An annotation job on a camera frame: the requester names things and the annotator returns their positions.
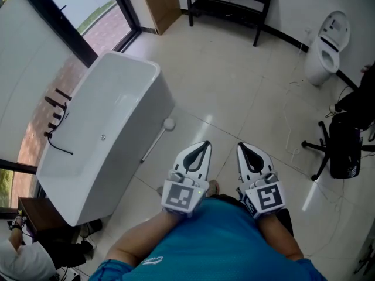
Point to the brown cardboard box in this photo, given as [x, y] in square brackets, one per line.
[161, 4]

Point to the black waist bag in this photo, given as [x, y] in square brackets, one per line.
[286, 221]

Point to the black office chair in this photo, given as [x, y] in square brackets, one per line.
[319, 146]

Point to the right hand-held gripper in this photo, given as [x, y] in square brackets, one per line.
[269, 199]

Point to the person's right shoe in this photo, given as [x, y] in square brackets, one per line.
[214, 187]

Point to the black faucet knob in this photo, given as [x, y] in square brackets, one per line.
[52, 125]
[57, 116]
[47, 134]

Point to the white toilet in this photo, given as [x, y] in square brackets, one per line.
[320, 60]

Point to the person's teal shirt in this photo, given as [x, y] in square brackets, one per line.
[211, 244]

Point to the curved black faucet spout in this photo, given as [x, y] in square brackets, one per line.
[54, 102]

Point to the black console table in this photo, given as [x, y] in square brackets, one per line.
[234, 7]

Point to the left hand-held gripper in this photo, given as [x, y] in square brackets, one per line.
[178, 198]

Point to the person's black trousers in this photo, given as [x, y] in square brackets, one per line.
[225, 198]

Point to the white bathtub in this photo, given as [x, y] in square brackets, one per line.
[102, 145]

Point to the person's left forearm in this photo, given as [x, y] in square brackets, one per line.
[140, 239]

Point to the person's right forearm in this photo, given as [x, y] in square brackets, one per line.
[278, 239]

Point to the black window frame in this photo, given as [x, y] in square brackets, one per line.
[127, 10]

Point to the straight black faucet spout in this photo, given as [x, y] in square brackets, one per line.
[63, 94]

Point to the black backpack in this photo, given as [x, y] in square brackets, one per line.
[344, 151]

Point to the dark wooden side table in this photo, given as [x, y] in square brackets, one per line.
[44, 215]

